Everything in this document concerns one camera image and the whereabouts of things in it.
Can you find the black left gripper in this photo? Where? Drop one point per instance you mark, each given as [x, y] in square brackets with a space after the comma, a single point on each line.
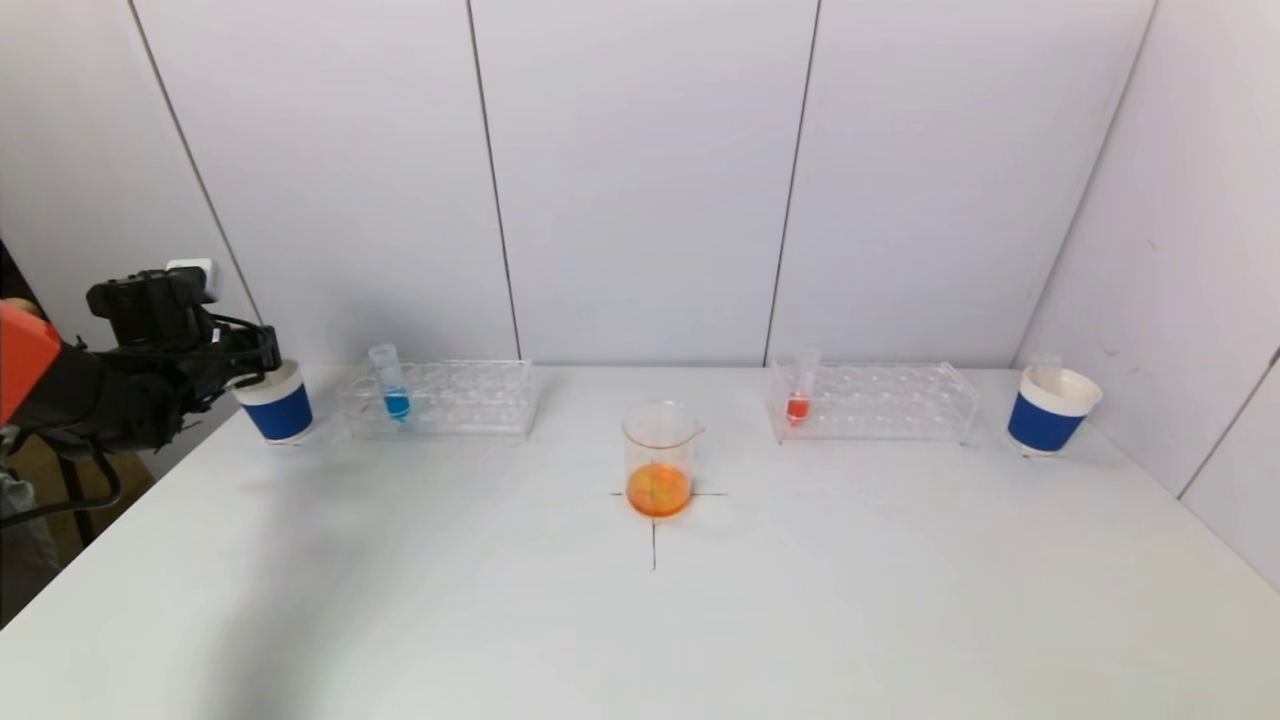
[262, 352]

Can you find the yellow pigment test tube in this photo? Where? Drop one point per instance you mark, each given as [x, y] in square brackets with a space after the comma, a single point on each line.
[1043, 362]

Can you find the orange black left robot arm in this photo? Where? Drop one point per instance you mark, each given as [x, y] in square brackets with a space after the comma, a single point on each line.
[90, 395]

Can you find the blue pigment test tube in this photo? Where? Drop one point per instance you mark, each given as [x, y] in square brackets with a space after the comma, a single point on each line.
[397, 404]

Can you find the clear acrylic test tube rack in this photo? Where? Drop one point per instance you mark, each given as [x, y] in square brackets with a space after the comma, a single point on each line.
[870, 415]
[460, 410]

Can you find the clear glass beaker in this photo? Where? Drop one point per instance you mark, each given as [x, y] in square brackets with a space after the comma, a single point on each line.
[660, 485]

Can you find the red pigment test tube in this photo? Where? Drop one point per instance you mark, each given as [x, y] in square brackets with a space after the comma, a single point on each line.
[797, 408]

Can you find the blue white paper cup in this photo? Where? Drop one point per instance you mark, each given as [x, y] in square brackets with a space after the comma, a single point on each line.
[1040, 425]
[280, 415]

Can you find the person in grey clothes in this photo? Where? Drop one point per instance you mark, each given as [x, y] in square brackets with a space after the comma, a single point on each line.
[20, 540]

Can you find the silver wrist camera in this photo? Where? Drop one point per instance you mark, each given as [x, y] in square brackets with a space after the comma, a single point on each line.
[195, 275]

